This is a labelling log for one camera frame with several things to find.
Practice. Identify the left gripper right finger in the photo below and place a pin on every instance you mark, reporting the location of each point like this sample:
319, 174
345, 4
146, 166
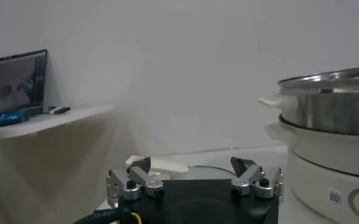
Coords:
258, 182

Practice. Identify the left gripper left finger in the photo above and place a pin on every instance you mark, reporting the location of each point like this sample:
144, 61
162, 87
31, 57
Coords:
130, 185

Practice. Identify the stainless steel steamer basket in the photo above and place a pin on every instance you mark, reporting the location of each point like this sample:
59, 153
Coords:
334, 112

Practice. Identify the round glass pot lid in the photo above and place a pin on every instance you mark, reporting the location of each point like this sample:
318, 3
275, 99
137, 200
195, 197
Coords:
167, 166

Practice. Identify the white electric cooking pot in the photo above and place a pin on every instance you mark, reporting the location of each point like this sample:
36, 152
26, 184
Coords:
319, 170

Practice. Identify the small black device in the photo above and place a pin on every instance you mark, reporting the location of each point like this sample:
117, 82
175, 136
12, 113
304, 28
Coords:
63, 109

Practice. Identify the white side table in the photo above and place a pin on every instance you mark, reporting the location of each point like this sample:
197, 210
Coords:
45, 121

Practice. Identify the blue computer mouse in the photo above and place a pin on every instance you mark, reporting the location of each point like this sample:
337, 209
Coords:
10, 118

